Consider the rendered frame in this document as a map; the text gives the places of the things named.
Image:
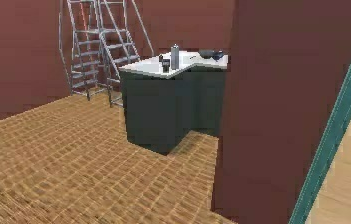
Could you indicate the dark green kitchen counter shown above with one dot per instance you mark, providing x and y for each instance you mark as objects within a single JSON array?
[{"x": 156, "y": 110}]

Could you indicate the small black shaker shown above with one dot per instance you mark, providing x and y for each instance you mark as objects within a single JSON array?
[{"x": 166, "y": 65}]

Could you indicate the grey metal bottle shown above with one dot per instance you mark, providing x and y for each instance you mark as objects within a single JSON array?
[{"x": 175, "y": 57}]

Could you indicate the dark blue bowl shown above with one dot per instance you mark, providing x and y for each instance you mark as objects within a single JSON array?
[{"x": 211, "y": 54}]

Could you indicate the silver metal step ladder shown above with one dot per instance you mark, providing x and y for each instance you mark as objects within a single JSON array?
[{"x": 86, "y": 43}]

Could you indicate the teal door frame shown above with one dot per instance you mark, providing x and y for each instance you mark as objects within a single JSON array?
[{"x": 333, "y": 133}]

